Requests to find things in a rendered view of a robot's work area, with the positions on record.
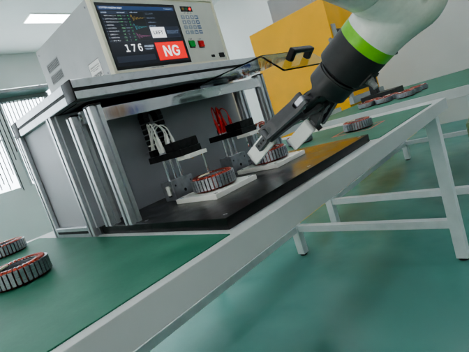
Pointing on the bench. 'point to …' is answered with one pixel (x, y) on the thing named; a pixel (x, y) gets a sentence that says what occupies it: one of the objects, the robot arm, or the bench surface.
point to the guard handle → (299, 52)
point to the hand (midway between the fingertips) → (276, 148)
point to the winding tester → (59, 51)
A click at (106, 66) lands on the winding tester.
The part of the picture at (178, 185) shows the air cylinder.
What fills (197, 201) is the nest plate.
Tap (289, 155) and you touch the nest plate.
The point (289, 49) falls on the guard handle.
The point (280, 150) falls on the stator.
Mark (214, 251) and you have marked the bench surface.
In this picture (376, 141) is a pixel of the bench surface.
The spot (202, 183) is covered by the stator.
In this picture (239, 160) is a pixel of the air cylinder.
